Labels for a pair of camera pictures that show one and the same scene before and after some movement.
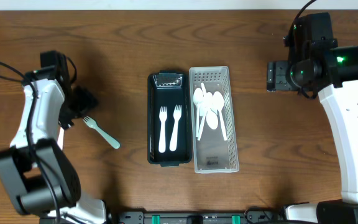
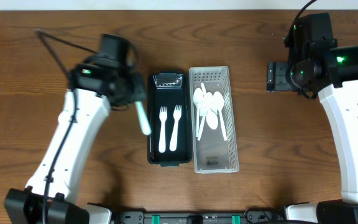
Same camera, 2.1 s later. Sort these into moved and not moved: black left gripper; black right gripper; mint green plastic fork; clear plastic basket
Moved: black left gripper; mint green plastic fork
Not moved: clear plastic basket; black right gripper
